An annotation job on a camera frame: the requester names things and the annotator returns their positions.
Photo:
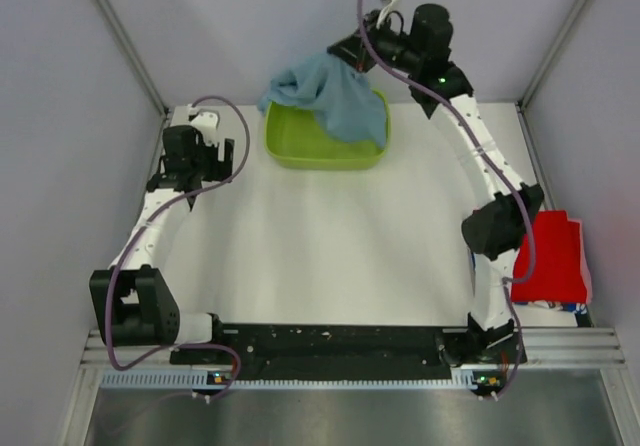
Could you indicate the left aluminium corner post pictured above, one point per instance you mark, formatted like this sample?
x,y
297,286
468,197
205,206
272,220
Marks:
x,y
128,50

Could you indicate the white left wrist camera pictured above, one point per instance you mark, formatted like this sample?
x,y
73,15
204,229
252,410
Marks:
x,y
206,121

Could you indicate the right aluminium corner post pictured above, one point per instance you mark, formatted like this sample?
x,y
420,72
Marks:
x,y
552,54

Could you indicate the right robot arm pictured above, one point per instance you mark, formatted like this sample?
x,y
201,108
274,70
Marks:
x,y
505,206

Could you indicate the green plastic basin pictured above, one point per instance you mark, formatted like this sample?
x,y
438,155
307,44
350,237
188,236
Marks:
x,y
294,139

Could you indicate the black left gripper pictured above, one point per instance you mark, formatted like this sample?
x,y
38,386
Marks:
x,y
219,169

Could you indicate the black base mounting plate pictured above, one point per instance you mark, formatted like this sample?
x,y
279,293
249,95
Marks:
x,y
348,352

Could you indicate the red folded t shirt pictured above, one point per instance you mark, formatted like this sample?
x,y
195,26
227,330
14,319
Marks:
x,y
561,274

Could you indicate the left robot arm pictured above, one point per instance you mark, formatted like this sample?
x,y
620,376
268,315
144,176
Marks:
x,y
132,300

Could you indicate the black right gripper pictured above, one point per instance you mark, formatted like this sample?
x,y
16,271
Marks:
x,y
354,51

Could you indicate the light blue t shirt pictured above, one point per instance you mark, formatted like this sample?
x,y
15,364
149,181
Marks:
x,y
340,98

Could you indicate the aluminium corner post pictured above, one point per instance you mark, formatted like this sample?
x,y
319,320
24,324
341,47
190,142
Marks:
x,y
128,50
552,54

